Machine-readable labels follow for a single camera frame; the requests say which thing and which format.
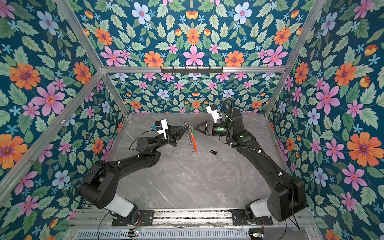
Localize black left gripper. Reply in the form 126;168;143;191
150;124;187;153

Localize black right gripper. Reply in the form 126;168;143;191
194;122;235;139

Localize metal keyring holder red handle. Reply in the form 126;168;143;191
187;133;197;154

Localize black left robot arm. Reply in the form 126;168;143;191
78;125;190;219

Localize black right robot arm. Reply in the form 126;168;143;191
194;98;306;222

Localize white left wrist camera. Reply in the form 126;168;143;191
153;119;168;139

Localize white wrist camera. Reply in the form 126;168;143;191
206;104;222;124
153;119;168;139

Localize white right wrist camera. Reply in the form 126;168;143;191
206;104;222;124

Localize black hook rail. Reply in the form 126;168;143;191
160;67;224;74

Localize aluminium mounting rail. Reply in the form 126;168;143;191
70;208;318;228

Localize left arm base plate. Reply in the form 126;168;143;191
112;210;155;227

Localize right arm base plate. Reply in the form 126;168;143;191
229;209;273;226

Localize white vented cable duct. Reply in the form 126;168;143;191
75;229;251;240

